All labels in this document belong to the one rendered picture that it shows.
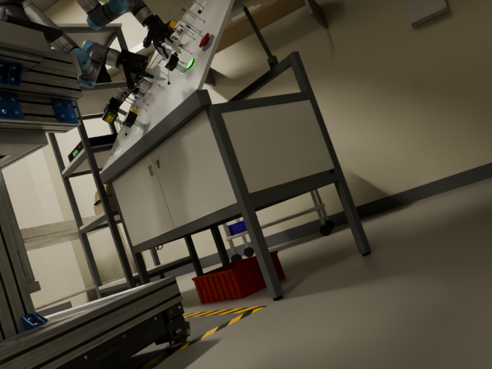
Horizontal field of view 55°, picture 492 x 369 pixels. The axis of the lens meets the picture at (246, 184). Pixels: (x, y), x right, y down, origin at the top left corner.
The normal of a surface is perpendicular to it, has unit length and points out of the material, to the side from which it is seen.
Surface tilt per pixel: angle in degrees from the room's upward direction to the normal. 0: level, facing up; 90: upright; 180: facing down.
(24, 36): 90
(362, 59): 90
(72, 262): 90
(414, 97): 90
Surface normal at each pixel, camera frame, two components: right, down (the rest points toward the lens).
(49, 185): -0.42, 0.07
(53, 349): 0.85, -0.33
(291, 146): 0.56, -0.26
